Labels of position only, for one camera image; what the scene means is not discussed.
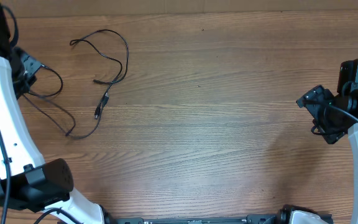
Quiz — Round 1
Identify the black USB cable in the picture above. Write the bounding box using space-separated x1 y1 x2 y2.
20 64 105 140
69 29 130 120

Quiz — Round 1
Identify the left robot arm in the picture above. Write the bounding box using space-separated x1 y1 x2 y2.
0 3 112 223

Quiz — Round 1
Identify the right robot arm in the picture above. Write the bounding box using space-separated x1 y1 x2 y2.
296 59 358 223

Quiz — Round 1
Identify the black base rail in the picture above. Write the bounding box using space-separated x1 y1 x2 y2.
105 205 334 224

